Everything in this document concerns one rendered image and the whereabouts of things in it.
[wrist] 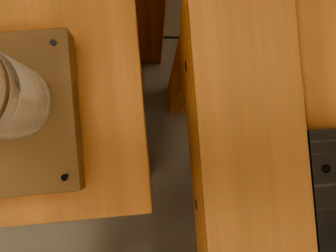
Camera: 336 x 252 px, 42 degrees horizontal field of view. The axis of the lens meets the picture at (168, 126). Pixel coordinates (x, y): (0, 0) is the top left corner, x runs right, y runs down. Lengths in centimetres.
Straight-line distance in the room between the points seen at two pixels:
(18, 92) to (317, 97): 38
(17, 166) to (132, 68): 20
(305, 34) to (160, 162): 92
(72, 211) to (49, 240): 90
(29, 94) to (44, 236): 108
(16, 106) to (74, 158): 16
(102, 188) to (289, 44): 31
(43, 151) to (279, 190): 30
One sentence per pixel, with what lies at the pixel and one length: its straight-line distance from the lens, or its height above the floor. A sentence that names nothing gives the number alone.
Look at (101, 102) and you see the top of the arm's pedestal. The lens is 60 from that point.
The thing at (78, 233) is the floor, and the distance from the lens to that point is 149.
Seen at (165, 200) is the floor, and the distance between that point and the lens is 146.
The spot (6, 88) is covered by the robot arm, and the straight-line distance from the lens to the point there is 40.
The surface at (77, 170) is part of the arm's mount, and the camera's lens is 57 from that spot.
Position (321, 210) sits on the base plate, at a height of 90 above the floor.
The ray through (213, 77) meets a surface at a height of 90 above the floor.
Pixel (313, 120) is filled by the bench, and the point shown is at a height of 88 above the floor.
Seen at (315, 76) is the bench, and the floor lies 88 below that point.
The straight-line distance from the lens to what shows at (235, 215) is 56.
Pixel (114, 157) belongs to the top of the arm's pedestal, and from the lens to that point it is 60.
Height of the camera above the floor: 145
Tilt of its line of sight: 86 degrees down
